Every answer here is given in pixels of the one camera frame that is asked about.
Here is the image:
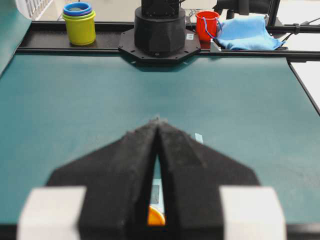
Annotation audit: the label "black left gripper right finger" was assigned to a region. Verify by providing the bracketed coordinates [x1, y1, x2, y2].
[155, 119, 287, 240]

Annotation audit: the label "red bucket with blue handle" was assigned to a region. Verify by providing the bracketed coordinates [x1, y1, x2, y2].
[195, 10, 222, 43]

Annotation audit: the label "small tape strip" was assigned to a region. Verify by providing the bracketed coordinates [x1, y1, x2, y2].
[195, 132, 204, 144]

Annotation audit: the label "blue cloth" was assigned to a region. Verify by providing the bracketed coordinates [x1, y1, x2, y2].
[217, 15, 284, 51]

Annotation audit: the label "orange plastic cup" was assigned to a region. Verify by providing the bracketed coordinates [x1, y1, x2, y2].
[147, 205, 166, 227]

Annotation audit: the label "stacked yellow-green blue cups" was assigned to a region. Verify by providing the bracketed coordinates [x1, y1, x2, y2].
[62, 1, 96, 46]

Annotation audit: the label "black aluminium frame rail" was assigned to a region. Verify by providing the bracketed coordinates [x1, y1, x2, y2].
[17, 21, 320, 64]

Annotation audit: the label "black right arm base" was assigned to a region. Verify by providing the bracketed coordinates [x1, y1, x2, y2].
[118, 0, 201, 64]

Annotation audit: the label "tape square marker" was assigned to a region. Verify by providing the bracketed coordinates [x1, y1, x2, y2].
[150, 179, 165, 214]

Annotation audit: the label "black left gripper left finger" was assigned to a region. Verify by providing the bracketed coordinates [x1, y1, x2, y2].
[17, 122, 159, 240]

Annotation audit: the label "dark green table mat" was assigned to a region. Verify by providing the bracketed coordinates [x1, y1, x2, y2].
[0, 1, 320, 225]

